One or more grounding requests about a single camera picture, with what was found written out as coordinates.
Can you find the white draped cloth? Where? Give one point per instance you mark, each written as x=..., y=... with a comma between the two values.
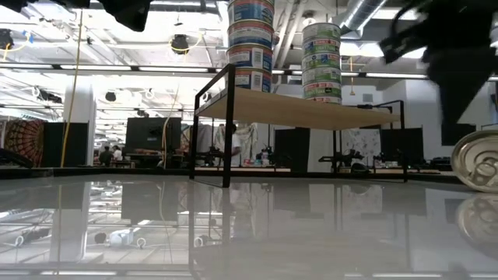
x=249, y=138

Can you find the white building column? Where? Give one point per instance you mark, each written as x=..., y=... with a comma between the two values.
x=81, y=116

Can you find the black metal table frame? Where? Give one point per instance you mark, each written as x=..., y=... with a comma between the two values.
x=350, y=176

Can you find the person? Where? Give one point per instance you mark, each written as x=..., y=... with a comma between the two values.
x=105, y=156
x=235, y=145
x=117, y=152

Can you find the blue Wild Planet tuna can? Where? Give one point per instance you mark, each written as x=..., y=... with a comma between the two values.
x=251, y=35
x=478, y=161
x=253, y=79
x=251, y=11

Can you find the white patterned cloth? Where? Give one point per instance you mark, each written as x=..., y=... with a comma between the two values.
x=363, y=141

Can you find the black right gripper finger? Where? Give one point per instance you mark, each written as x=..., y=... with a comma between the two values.
x=443, y=97
x=468, y=93

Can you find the black rig bar with lights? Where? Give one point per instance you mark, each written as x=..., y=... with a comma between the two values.
x=175, y=69

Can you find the black hanging camera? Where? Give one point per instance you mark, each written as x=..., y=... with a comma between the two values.
x=5, y=39

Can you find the black ceiling speaker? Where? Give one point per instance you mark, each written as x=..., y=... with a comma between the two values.
x=110, y=96

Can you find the black partition panel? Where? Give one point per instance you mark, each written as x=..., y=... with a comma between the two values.
x=402, y=145
x=292, y=149
x=66, y=144

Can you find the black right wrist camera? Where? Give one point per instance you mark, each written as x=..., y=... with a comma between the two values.
x=404, y=43

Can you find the black dome overhead camera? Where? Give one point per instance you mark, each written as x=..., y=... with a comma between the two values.
x=179, y=43

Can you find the black wall screen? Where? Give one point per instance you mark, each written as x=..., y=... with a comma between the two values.
x=463, y=134

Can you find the wooden shelf black metal frame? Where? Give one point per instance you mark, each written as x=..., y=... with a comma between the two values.
x=295, y=110

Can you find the black monitor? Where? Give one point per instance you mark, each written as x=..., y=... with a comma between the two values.
x=153, y=134

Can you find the orange patterned tapestry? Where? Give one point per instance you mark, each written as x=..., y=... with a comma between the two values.
x=23, y=142

